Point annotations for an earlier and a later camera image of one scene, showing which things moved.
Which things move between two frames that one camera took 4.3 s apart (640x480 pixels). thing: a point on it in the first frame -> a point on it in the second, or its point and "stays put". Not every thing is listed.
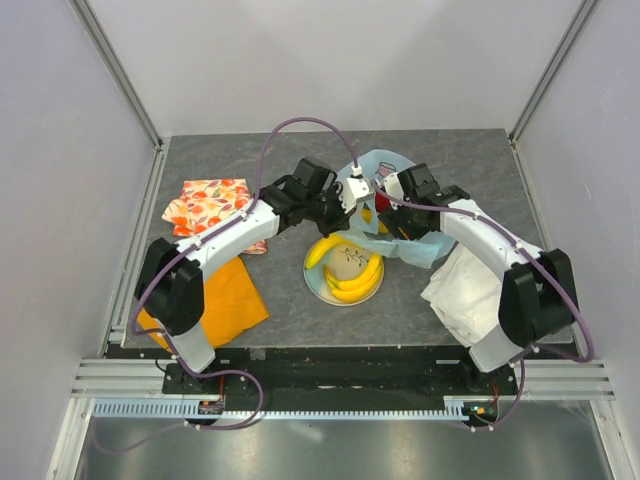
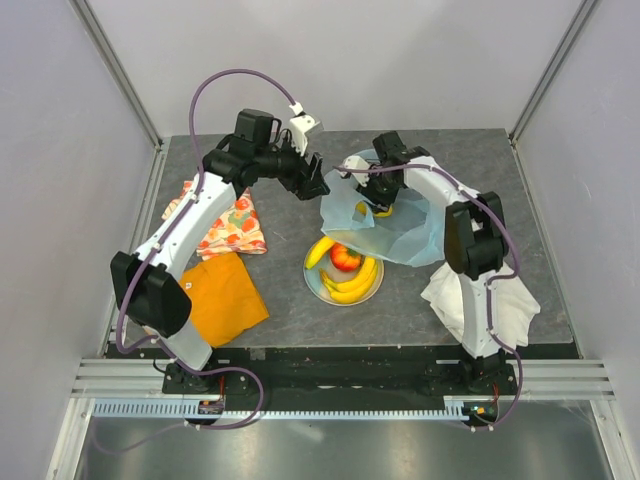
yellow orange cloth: (231, 304) stays put
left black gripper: (341, 221) -> (306, 182)
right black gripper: (391, 219) -> (371, 195)
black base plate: (405, 371) stays put
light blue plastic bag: (358, 173) stays put
